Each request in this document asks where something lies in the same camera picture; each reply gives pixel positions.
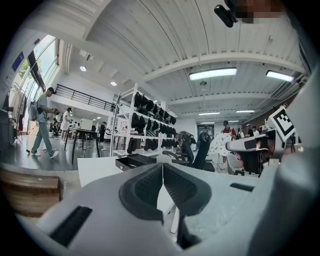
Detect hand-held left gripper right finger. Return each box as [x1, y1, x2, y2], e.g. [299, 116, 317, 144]
[162, 162, 276, 251]

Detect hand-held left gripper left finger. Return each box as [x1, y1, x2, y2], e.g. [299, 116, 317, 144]
[39, 162, 176, 256]

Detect black head camera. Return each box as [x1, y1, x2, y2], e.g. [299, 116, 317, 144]
[213, 4, 239, 28]

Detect white patterned cloth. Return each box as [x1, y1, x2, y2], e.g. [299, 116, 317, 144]
[209, 132, 234, 161]

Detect person's head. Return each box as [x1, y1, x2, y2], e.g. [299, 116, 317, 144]
[224, 0, 286, 25]

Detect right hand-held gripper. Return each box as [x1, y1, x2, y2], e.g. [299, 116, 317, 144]
[225, 106, 305, 166]

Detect black office chair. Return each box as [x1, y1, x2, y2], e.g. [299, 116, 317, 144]
[192, 131, 216, 173]

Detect white metal shelf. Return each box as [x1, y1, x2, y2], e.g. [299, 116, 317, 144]
[109, 83, 178, 157]

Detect wooden step platform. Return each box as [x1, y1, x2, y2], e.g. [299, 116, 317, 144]
[0, 167, 64, 218]

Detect ceiling light panel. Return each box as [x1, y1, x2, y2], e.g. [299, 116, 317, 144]
[189, 66, 238, 81]
[265, 69, 295, 83]

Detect white box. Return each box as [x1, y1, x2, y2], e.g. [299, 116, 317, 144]
[80, 118, 95, 130]

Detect rows of black bags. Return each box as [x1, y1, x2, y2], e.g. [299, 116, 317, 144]
[126, 91, 177, 155]

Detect black balcony railing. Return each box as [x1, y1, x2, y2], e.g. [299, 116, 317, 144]
[54, 84, 118, 112]

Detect black storage box with lid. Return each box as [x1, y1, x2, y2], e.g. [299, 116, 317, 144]
[115, 153, 158, 172]

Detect clothes rack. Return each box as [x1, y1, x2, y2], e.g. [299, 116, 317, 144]
[2, 82, 28, 146]

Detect black metal table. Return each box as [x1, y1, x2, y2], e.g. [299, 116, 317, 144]
[64, 127, 101, 165]

